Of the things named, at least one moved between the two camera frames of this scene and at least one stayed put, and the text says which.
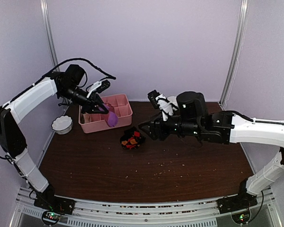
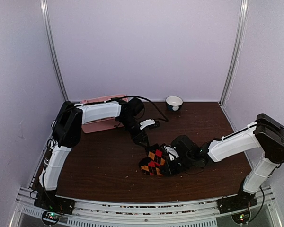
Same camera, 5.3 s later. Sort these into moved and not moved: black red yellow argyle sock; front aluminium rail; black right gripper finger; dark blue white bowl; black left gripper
Moved: black right gripper finger; black red yellow argyle sock; black left gripper
Not moved: front aluminium rail; dark blue white bowl
